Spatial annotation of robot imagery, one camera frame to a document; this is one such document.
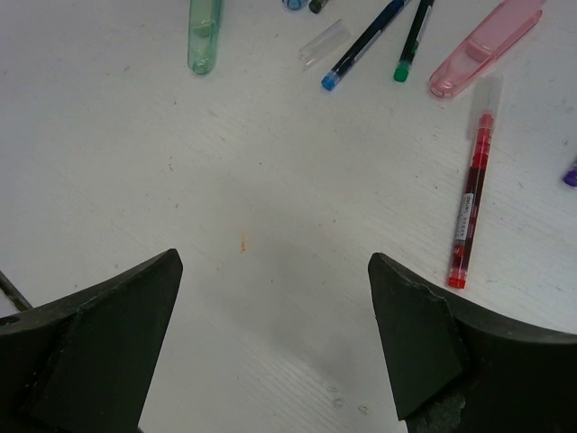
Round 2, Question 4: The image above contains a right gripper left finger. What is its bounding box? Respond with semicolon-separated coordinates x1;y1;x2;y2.
1;249;183;432

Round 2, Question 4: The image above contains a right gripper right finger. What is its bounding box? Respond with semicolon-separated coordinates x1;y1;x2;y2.
368;253;576;432

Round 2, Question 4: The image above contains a red pen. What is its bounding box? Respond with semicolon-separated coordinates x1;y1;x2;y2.
447;75;504;290

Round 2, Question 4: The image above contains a pink transparent highlighter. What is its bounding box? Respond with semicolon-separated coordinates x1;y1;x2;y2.
429;0;544;99

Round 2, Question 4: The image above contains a green transparent highlighter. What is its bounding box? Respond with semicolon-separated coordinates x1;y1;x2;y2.
188;0;222;76

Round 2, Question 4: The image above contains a black pen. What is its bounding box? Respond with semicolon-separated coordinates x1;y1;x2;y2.
308;0;329;14

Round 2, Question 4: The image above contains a green pen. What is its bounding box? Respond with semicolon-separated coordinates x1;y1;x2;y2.
393;0;435;83

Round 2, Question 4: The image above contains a clear pen cap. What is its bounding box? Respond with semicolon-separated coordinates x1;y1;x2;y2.
298;19;351;71

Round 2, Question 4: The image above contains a blue pen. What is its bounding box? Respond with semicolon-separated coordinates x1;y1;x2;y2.
321;0;408;91

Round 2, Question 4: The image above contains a blue transparent highlighter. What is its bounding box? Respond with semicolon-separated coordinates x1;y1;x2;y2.
282;0;307;11

